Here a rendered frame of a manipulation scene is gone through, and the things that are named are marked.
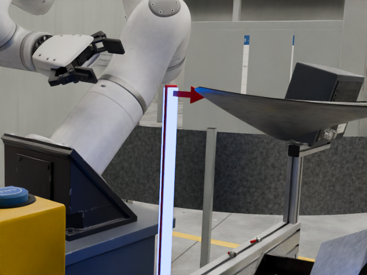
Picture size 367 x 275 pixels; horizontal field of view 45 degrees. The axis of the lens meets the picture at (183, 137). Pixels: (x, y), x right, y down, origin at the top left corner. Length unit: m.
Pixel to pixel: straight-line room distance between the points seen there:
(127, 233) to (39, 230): 0.36
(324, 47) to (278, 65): 0.66
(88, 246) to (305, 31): 5.93
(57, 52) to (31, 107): 1.36
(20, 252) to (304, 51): 6.16
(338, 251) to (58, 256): 0.31
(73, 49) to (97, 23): 1.64
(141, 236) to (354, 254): 0.42
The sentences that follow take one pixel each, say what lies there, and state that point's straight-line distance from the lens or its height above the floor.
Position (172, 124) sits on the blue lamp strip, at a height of 1.14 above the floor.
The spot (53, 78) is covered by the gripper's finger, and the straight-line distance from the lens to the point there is 0.87.
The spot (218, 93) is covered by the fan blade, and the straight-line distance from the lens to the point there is 0.49.
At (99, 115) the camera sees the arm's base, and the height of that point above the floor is 1.12.
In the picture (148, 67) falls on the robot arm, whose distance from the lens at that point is 0.91.
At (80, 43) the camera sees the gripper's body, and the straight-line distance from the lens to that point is 0.91.
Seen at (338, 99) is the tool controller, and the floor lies 1.17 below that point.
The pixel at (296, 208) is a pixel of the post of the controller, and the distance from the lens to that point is 1.14.
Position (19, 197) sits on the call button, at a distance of 0.47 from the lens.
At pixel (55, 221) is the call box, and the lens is 0.47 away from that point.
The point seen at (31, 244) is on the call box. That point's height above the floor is 1.04.
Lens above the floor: 1.20
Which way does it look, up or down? 8 degrees down
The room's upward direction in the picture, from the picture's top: 3 degrees clockwise
